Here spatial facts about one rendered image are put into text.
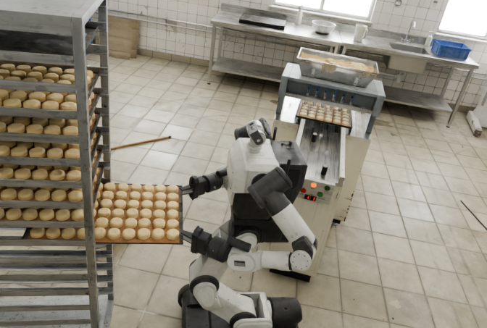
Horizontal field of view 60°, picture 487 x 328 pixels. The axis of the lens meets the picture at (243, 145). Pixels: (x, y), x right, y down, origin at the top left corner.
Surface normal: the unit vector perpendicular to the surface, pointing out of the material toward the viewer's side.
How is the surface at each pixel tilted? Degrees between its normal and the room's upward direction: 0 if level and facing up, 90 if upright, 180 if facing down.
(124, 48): 67
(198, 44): 90
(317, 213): 90
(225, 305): 90
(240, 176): 85
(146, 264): 0
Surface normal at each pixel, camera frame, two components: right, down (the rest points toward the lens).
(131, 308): 0.13, -0.87
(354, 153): -0.22, 0.45
